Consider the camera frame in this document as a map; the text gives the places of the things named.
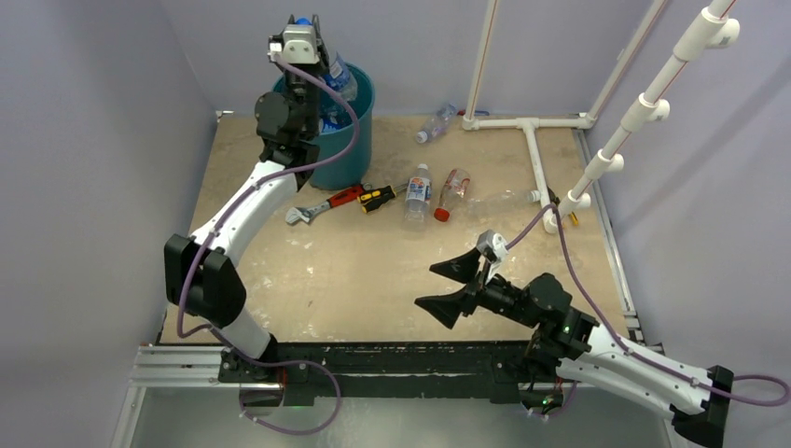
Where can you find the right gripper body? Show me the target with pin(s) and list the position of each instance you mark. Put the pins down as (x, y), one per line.
(499, 297)

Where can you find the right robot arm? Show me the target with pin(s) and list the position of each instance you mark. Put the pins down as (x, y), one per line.
(573, 345)

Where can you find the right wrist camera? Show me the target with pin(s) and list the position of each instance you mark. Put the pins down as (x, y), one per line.
(493, 247)

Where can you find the white-label clear bottle white cap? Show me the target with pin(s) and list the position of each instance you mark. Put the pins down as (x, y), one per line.
(417, 198)

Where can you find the red-cap clear bottle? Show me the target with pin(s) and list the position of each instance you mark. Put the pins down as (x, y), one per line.
(452, 193)

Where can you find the yellow black handled screwdriver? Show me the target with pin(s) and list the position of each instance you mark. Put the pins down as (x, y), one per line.
(372, 200)

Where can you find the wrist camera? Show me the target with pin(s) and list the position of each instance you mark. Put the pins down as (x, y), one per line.
(493, 247)
(298, 43)

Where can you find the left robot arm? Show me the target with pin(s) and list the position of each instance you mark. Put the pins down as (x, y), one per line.
(201, 277)

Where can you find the red-handled adjustable wrench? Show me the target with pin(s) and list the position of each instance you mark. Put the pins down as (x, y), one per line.
(307, 214)

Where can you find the small Pepsi bottle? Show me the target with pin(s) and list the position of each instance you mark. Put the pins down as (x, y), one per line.
(339, 76)
(333, 118)

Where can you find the teal plastic bin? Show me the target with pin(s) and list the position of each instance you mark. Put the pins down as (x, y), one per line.
(338, 156)

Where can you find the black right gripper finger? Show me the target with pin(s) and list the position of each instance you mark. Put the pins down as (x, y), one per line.
(462, 269)
(447, 309)

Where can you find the clear bottle by back wall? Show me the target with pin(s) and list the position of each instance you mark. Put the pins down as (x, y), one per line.
(437, 124)

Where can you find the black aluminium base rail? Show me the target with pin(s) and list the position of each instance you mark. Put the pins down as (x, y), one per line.
(407, 370)

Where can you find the clear bottle near pipe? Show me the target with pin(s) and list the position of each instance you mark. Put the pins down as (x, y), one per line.
(503, 202)

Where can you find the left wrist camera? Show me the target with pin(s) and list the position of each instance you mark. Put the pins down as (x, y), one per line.
(298, 43)

